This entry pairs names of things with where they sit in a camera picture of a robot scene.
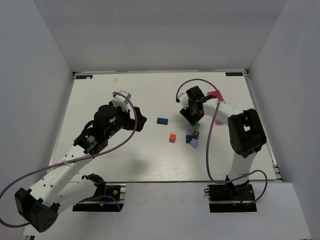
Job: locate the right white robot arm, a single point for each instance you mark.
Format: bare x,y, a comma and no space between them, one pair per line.
246,133

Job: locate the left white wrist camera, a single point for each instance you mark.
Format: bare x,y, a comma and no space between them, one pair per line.
119,101

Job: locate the grey wood block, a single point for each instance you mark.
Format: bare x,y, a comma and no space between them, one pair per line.
195,134

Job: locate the dark blue wood block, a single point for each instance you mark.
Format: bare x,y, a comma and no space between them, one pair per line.
162,121

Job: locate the right blue table label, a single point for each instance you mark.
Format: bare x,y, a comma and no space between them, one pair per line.
234,74

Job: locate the red wood block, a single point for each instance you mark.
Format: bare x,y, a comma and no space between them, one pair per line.
172,138

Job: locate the green wood block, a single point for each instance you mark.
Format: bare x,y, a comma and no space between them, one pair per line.
196,126

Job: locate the lilac wood block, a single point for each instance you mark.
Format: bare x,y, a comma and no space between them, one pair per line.
194,143

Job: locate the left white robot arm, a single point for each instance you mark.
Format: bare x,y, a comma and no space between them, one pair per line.
41,204

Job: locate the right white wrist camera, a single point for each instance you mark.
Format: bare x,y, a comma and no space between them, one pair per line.
183,99

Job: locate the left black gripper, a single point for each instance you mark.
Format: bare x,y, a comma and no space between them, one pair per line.
132,119

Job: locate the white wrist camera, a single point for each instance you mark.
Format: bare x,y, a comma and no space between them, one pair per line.
183,99
119,101

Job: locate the left blue table label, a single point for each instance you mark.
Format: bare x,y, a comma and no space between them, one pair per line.
83,77

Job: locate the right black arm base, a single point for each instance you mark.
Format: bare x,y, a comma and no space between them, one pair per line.
223,199

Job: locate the blue table label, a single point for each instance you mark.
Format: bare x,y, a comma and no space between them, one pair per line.
234,74
83,77

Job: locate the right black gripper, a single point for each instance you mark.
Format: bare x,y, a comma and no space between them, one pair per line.
190,115

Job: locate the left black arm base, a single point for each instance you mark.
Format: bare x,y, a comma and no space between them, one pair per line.
112,200

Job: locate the pink plastic box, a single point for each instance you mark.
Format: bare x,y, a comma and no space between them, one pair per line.
218,95

